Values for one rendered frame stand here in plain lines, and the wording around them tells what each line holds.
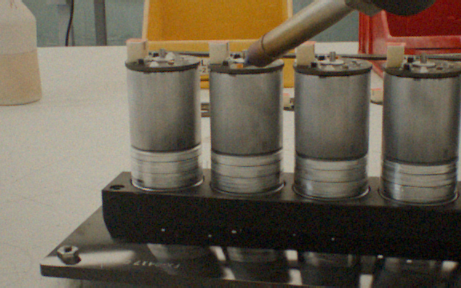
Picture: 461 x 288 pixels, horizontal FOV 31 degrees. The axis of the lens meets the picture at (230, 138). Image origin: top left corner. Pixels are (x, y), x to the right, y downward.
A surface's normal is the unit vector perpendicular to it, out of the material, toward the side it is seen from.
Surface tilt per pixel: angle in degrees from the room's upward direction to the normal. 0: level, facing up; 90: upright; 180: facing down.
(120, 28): 90
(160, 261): 0
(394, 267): 0
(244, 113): 90
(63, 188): 0
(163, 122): 90
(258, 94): 90
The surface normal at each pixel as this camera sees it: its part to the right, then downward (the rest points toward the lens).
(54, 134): -0.02, -0.96
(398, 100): -0.71, 0.20
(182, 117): 0.50, 0.22
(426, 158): -0.09, 0.26
